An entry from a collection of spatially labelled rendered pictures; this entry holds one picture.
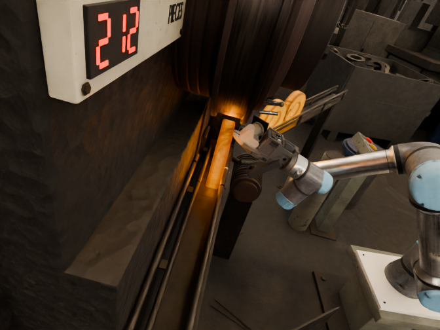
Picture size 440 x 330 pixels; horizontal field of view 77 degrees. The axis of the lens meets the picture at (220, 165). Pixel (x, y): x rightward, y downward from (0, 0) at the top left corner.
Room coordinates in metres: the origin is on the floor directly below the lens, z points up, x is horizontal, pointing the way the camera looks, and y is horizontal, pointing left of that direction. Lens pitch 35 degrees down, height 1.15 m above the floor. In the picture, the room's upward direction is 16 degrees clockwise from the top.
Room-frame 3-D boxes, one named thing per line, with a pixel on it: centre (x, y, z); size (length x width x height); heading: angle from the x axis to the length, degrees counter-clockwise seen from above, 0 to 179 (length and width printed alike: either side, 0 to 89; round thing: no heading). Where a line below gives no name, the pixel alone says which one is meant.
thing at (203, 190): (0.65, 0.01, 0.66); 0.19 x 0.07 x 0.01; 1
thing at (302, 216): (1.27, -0.56, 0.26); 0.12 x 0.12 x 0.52
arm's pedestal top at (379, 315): (0.77, -0.84, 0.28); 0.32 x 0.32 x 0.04; 7
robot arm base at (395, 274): (0.77, -0.84, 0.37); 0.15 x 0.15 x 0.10
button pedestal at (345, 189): (1.32, -0.72, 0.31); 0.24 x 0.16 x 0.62; 1
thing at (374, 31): (4.75, -1.77, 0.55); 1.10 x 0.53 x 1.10; 21
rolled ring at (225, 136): (0.63, 0.01, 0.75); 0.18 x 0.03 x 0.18; 2
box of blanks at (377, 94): (3.09, -1.24, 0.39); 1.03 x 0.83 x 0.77; 106
